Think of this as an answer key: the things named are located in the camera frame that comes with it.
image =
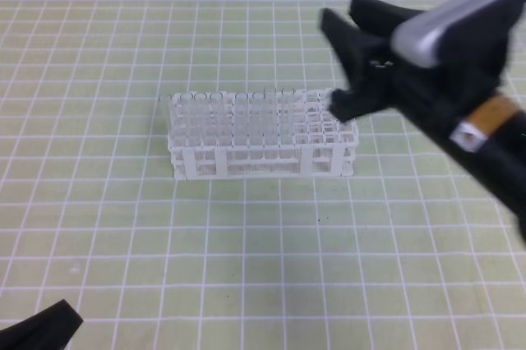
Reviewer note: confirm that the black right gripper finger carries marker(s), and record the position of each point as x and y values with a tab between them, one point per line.
362	57
379	18

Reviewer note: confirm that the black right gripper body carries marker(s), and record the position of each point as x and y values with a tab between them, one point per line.
471	61

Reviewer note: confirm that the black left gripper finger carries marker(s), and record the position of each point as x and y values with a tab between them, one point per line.
50	329

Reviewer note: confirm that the clear glass test tube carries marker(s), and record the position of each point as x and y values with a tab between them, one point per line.
287	100

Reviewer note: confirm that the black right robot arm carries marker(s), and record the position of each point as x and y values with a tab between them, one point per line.
488	141

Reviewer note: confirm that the clear test tube in rack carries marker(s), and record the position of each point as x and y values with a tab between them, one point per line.
241	106
201	113
256	132
186	100
217	114

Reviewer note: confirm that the white plastic test tube rack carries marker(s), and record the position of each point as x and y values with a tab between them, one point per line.
322	146

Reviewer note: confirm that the green grid tablecloth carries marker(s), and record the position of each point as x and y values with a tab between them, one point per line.
408	253

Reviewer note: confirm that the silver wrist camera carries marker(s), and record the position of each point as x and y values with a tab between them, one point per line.
417	40

